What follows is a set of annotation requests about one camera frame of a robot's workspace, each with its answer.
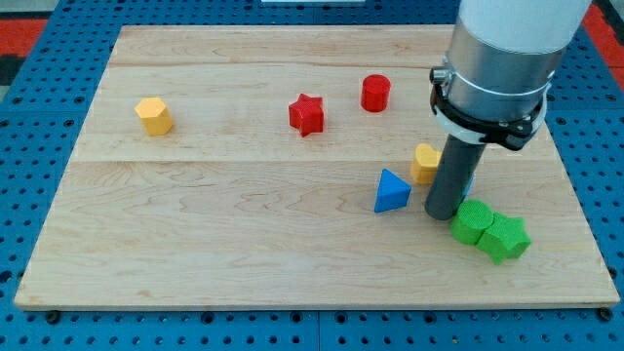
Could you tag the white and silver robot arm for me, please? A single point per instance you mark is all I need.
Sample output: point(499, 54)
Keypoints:
point(493, 82)

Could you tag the red star block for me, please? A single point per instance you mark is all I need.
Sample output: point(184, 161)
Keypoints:
point(307, 115)

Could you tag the blue triangle block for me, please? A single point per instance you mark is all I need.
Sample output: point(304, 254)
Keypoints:
point(392, 192)

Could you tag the green star block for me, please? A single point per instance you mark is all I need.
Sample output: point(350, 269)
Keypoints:
point(505, 238)

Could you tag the light wooden board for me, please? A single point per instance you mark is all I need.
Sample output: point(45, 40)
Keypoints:
point(233, 209)

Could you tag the red cylinder block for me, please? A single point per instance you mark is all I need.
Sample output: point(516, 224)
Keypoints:
point(375, 93)

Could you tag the yellow heart block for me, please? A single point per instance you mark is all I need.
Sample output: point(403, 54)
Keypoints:
point(425, 163)

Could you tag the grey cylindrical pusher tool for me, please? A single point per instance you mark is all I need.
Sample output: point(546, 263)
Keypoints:
point(457, 165)

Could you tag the blue block behind pusher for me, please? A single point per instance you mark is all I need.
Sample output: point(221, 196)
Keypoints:
point(468, 186)

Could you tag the green cylinder block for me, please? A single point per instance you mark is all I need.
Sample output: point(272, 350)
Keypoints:
point(471, 220)

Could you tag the yellow hexagon block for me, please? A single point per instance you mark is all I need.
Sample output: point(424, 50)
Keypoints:
point(154, 116)

